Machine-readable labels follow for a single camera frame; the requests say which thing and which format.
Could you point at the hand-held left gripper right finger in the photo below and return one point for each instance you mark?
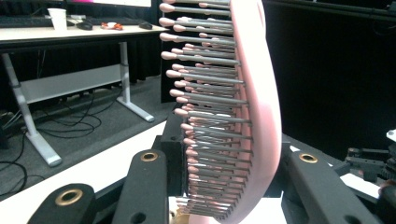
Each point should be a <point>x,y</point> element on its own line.
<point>284,152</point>

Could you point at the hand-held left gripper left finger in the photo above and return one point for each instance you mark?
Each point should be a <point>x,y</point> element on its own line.
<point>176,155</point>

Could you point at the pink hairbrush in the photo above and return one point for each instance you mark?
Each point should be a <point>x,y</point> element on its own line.
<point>264,124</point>

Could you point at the tan paper bag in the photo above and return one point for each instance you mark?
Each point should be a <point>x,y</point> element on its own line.
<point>179,217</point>

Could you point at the black curtain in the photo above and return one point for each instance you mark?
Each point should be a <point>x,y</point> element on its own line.
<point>336,77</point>

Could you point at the black computer mouse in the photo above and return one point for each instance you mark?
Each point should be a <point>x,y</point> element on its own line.
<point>145,25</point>
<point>84,25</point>

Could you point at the orange and white object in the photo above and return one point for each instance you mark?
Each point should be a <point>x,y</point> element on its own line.
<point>112,26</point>

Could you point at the white paper cup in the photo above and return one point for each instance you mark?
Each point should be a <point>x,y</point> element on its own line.
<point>58,18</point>

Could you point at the white desk with metal legs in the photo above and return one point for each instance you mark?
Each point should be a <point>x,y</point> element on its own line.
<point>31,33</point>

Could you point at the black keyboard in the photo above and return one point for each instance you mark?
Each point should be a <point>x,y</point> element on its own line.
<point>25,21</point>

